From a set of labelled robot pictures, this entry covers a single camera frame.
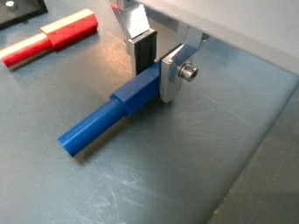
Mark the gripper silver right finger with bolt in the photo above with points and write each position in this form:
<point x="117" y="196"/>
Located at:
<point x="176" y="68"/>

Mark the red stepped peg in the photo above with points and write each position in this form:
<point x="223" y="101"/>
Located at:
<point x="55" y="36"/>

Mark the black angled fixture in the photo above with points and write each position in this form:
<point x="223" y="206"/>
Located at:
<point x="16" y="11"/>

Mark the blue stepped peg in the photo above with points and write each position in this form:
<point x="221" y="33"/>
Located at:
<point x="125" y="101"/>

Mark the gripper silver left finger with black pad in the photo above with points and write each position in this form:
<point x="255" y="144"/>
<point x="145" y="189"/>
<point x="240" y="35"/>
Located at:
<point x="140" y="36"/>

